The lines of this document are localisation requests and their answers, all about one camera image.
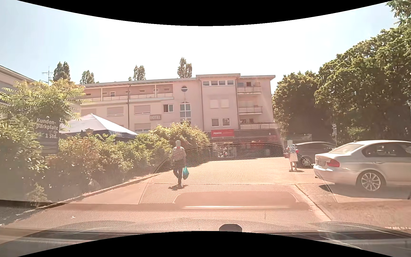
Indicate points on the white tent canopy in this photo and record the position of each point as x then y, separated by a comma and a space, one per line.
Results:
96, 125

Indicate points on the group of large trees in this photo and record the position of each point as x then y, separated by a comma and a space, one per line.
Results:
366, 89

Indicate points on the silver saloon car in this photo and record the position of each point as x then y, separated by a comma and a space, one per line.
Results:
376, 164

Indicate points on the row of poplar trees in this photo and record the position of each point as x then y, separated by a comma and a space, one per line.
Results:
137, 73

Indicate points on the pale pink hotel building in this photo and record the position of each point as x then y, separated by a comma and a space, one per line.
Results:
198, 103

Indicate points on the car's own bonnet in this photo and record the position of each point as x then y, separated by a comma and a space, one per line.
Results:
205, 230

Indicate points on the person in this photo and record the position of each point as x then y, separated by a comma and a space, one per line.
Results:
292, 155
179, 160

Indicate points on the dark grey car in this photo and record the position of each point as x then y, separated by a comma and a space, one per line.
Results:
314, 149

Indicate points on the small sign on post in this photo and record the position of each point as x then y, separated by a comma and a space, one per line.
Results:
334, 131

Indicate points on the reddish paved road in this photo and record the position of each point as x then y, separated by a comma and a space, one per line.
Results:
241, 175

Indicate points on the green bushes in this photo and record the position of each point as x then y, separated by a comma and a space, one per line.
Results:
95, 157

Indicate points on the small leafy tree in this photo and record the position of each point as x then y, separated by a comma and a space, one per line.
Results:
37, 101

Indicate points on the dark parking sign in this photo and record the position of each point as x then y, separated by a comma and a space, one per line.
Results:
47, 134

